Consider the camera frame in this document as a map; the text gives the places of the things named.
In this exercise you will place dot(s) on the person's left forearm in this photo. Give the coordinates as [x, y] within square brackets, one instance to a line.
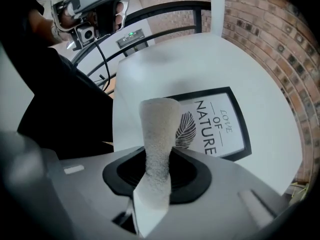
[41, 26]

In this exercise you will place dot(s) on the black metal railing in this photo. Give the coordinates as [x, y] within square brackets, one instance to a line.
[160, 9]

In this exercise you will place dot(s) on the person's left hand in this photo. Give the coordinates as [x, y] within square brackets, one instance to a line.
[121, 11]

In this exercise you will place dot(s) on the black picture frame leaf print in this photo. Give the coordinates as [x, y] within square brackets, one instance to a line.
[225, 124]

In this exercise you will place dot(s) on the small grey camera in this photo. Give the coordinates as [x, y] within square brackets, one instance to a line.
[86, 34]

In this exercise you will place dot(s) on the grey panel with green light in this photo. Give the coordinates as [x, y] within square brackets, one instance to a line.
[132, 40]

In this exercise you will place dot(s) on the light grey cloth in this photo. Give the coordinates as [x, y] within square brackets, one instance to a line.
[157, 134]

